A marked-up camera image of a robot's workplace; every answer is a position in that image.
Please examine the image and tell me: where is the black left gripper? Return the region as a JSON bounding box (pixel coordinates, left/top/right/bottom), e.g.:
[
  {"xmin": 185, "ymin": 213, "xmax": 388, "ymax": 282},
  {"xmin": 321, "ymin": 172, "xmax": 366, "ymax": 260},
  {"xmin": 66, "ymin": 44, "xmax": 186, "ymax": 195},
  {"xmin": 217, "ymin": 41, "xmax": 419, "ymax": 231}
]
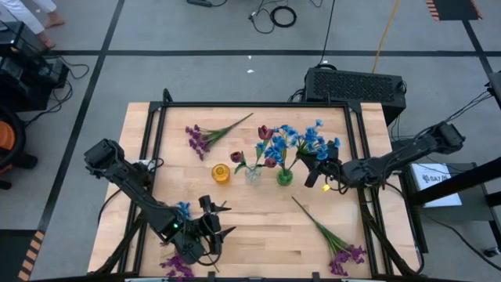
[{"xmin": 178, "ymin": 194, "xmax": 237, "ymax": 266}]

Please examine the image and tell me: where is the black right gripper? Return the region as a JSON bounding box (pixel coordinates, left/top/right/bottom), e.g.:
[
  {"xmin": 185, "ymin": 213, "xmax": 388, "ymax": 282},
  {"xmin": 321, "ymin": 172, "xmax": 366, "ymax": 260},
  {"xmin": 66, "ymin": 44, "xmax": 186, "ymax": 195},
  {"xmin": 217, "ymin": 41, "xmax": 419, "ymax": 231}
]
[{"xmin": 300, "ymin": 141, "xmax": 351, "ymax": 188}]

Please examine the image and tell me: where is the purple artificial flower bunch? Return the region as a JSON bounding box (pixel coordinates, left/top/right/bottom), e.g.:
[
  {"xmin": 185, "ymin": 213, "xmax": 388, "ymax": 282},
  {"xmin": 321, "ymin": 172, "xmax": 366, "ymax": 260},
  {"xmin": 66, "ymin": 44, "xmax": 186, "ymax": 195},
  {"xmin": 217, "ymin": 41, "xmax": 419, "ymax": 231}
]
[
  {"xmin": 159, "ymin": 201, "xmax": 229, "ymax": 279},
  {"xmin": 185, "ymin": 112, "xmax": 254, "ymax": 161},
  {"xmin": 291, "ymin": 195, "xmax": 368, "ymax": 277}
]

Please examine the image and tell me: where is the green glass vase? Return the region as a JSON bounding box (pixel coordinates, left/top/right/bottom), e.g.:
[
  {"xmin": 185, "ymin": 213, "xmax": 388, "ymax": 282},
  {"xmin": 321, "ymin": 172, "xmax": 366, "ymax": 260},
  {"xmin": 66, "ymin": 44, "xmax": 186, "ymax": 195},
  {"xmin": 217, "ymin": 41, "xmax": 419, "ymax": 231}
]
[{"xmin": 276, "ymin": 168, "xmax": 294, "ymax": 187}]

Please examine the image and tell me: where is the yellow glass vase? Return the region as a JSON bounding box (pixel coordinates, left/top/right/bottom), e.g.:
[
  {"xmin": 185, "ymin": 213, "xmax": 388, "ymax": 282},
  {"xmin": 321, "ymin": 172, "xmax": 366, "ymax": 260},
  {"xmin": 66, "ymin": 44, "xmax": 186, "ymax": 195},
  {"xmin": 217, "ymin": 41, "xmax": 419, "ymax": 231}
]
[{"xmin": 211, "ymin": 163, "xmax": 232, "ymax": 184}]

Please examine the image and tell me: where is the clear glass vase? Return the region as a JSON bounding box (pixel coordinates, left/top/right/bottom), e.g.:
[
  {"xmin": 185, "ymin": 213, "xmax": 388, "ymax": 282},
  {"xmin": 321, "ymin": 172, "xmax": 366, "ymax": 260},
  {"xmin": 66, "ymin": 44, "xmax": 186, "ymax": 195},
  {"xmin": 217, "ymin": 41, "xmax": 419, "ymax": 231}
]
[{"xmin": 244, "ymin": 164, "xmax": 262, "ymax": 186}]

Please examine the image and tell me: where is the black computer case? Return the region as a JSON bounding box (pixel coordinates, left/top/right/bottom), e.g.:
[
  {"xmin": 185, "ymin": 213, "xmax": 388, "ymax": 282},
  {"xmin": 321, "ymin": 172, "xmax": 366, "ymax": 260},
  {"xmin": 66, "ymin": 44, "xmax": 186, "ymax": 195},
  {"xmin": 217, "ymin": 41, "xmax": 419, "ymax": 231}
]
[{"xmin": 303, "ymin": 66, "xmax": 407, "ymax": 126}]

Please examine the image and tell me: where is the white labelled box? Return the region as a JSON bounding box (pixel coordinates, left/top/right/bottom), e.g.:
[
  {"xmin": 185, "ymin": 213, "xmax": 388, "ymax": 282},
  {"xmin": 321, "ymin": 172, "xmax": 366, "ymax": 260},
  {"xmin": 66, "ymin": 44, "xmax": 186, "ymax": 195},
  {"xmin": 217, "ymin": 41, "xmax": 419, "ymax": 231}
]
[{"xmin": 410, "ymin": 162, "xmax": 463, "ymax": 208}]

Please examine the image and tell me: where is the black diagonal beam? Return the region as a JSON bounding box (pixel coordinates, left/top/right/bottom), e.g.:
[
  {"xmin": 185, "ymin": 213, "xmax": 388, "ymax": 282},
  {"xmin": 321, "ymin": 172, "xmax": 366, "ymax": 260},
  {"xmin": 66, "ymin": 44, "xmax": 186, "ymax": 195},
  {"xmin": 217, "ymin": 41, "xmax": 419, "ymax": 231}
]
[{"xmin": 408, "ymin": 156, "xmax": 501, "ymax": 208}]

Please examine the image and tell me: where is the grey side cart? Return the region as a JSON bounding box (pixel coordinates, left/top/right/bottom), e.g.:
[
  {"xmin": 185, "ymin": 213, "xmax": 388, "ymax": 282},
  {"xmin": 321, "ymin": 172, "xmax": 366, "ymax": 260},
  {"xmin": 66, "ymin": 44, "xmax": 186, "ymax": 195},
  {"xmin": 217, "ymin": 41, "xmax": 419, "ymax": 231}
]
[{"xmin": 401, "ymin": 161, "xmax": 501, "ymax": 244}]

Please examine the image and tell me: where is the black mat hazard-striped edge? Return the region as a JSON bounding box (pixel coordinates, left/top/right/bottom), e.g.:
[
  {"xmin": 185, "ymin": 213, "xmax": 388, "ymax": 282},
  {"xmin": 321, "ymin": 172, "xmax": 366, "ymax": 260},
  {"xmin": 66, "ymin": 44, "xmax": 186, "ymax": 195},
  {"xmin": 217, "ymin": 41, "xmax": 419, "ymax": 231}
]
[
  {"xmin": 424, "ymin": 0, "xmax": 484, "ymax": 22},
  {"xmin": 0, "ymin": 229, "xmax": 46, "ymax": 282}
]

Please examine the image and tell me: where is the black and orange vacuum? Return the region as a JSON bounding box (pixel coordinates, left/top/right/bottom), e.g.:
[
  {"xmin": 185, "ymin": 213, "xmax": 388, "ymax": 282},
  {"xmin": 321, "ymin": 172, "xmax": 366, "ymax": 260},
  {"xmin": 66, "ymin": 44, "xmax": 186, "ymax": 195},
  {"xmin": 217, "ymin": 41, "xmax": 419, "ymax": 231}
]
[{"xmin": 0, "ymin": 102, "xmax": 40, "ymax": 192}]

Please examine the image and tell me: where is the black equipment cart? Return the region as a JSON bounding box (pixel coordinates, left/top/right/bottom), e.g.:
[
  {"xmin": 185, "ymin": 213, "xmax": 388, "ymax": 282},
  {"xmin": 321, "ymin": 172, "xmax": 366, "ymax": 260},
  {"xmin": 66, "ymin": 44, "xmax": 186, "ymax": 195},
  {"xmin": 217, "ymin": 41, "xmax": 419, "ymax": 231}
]
[{"xmin": 0, "ymin": 20, "xmax": 71, "ymax": 114}]

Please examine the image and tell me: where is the person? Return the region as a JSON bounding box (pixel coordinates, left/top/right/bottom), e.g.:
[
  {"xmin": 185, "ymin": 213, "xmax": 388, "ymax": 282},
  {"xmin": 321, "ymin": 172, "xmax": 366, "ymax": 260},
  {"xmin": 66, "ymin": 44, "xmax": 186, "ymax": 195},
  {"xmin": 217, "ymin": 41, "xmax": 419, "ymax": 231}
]
[{"xmin": 0, "ymin": 0, "xmax": 66, "ymax": 50}]

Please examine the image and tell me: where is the black aluminium table frame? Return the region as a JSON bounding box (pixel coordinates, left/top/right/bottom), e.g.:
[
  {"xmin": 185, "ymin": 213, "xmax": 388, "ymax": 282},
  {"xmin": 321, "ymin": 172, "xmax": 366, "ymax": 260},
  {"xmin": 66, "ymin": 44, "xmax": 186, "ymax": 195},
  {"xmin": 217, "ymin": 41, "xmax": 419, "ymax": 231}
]
[{"xmin": 90, "ymin": 88, "xmax": 426, "ymax": 282}]

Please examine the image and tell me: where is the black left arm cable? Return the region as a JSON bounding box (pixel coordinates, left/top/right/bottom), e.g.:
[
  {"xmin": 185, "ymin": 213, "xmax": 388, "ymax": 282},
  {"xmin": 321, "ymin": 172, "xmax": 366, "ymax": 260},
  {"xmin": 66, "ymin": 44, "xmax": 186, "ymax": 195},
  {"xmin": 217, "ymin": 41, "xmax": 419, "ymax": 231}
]
[{"xmin": 96, "ymin": 189, "xmax": 123, "ymax": 226}]

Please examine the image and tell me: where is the black cable with white plug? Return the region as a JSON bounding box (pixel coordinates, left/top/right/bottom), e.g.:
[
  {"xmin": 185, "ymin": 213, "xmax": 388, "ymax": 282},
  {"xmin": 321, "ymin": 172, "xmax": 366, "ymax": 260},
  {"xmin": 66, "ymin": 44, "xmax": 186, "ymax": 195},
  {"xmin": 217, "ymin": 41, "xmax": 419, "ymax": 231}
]
[{"xmin": 247, "ymin": 0, "xmax": 277, "ymax": 35}]

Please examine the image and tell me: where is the orange floor cable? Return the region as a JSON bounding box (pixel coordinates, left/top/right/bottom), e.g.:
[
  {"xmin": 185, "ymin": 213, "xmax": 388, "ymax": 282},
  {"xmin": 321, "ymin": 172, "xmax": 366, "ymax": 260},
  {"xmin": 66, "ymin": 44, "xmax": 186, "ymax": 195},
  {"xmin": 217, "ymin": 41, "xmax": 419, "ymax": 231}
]
[{"xmin": 370, "ymin": 0, "xmax": 403, "ymax": 74}]

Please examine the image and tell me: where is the coiled black cable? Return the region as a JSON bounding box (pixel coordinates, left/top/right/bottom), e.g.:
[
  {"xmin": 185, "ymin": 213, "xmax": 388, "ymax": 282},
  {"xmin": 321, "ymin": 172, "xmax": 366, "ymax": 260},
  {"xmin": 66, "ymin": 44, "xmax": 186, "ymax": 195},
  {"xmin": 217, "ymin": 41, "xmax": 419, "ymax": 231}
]
[{"xmin": 269, "ymin": 5, "xmax": 297, "ymax": 29}]

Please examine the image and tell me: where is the long black floor cable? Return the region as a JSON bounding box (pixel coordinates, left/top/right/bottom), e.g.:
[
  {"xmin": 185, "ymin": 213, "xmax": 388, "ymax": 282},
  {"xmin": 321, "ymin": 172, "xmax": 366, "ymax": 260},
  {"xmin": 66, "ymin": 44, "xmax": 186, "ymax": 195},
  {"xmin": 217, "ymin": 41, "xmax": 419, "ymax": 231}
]
[{"xmin": 422, "ymin": 213, "xmax": 501, "ymax": 273}]

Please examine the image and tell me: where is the black cable bundle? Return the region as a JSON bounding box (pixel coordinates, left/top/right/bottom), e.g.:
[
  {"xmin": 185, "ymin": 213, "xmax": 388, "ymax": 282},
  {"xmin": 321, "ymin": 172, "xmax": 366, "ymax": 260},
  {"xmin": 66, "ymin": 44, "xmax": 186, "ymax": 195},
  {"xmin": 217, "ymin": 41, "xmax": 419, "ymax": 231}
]
[{"xmin": 445, "ymin": 90, "xmax": 493, "ymax": 125}]

